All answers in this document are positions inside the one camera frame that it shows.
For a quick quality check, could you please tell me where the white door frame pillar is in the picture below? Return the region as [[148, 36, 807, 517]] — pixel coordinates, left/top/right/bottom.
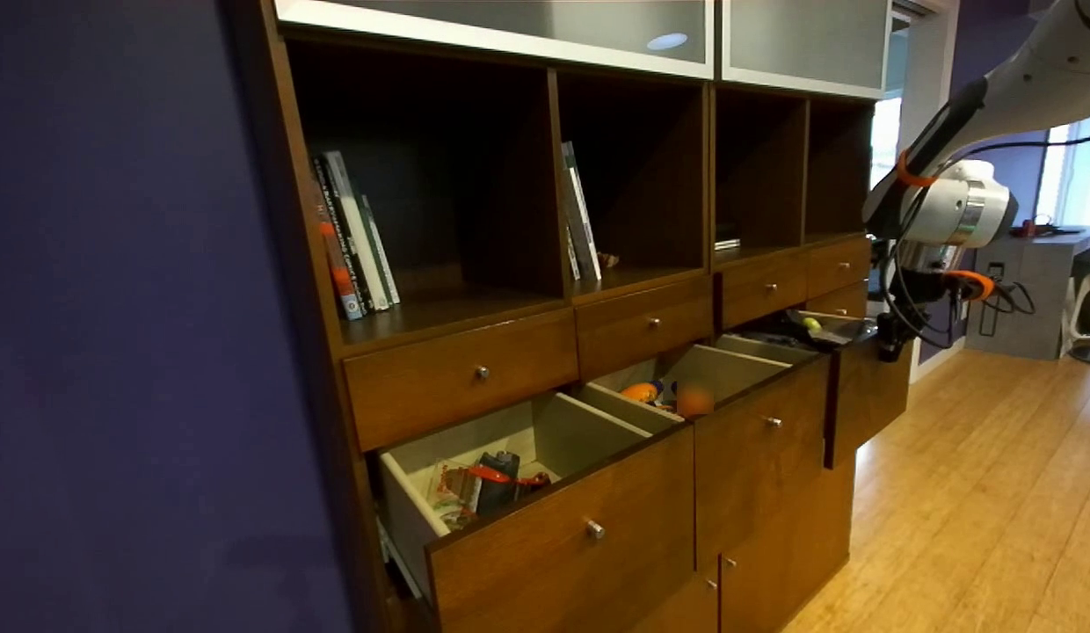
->
[[891, 0, 964, 155]]

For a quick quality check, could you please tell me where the white leaning book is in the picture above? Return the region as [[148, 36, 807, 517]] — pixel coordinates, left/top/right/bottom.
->
[[562, 137, 607, 287]]

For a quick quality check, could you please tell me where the large deep wooden drawer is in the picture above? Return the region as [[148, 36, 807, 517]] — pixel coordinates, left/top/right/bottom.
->
[[372, 390, 700, 633]]

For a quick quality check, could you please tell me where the grey office cabinet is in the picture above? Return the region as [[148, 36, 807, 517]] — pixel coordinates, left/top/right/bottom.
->
[[964, 224, 1090, 361]]

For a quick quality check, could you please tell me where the red handled tool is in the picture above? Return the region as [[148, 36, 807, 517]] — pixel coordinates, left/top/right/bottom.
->
[[467, 462, 557, 491]]

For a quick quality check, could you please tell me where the grey leaning book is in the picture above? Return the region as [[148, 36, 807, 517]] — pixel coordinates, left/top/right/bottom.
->
[[557, 162, 586, 294]]

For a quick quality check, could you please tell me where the dark tools pile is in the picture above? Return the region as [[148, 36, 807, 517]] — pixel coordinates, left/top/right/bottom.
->
[[783, 307, 878, 352]]

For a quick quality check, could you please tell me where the medium wooden drawer with knob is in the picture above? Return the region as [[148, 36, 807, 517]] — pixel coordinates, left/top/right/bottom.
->
[[572, 279, 719, 381]]

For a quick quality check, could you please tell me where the wooden drawer holding tools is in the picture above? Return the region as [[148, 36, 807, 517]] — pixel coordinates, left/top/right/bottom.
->
[[783, 307, 916, 470]]

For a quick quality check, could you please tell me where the brown wooden cabinet frame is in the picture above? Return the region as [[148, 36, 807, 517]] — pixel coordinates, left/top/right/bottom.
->
[[221, 0, 898, 633]]

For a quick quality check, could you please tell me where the black boxy tool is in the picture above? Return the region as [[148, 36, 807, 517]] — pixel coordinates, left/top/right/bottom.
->
[[475, 446, 524, 517]]

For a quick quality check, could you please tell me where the book with orange spots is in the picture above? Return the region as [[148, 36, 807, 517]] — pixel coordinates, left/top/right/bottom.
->
[[311, 155, 371, 327]]

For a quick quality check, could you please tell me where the grey thin book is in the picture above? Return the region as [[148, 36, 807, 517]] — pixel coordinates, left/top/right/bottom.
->
[[359, 191, 403, 309]]

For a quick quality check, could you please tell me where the wide wooden drawer with knob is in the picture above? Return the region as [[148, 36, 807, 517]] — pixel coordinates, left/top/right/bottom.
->
[[337, 307, 582, 457]]

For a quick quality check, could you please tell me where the wooden cabinet door with knob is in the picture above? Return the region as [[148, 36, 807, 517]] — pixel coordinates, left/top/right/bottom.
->
[[719, 450, 857, 633], [631, 567, 725, 633]]

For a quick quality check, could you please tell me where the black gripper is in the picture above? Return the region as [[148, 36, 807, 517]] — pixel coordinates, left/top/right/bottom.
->
[[871, 238, 926, 361]]

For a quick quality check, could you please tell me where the orange cable connector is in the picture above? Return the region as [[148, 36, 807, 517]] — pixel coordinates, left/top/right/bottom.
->
[[947, 268, 1004, 301]]

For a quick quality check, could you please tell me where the wide frosted glass cabinet door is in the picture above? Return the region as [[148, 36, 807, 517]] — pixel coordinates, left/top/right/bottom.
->
[[271, 0, 722, 85]]

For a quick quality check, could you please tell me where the white chair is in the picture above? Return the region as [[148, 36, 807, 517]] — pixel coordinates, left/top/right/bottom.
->
[[1056, 255, 1090, 370]]

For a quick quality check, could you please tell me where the narrow frosted glass cabinet door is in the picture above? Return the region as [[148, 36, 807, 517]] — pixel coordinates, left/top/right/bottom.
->
[[719, 0, 898, 103]]

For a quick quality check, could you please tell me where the large orange round item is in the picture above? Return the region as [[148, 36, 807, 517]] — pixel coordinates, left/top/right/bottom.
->
[[672, 383, 722, 422]]

